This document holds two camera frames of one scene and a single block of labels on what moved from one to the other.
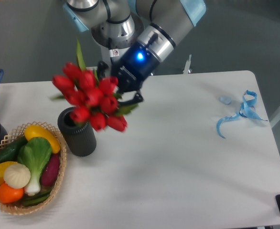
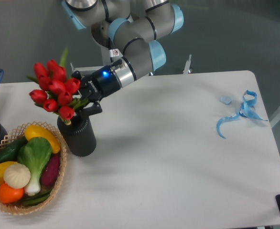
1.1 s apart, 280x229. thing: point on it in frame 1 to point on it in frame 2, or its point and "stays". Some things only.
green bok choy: x=34 y=154 stays
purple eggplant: x=50 y=170 stays
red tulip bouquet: x=93 y=98 to x=57 y=92
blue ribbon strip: x=247 y=109 stays
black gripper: x=134 y=66 to x=95 y=86
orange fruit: x=7 y=194 stays
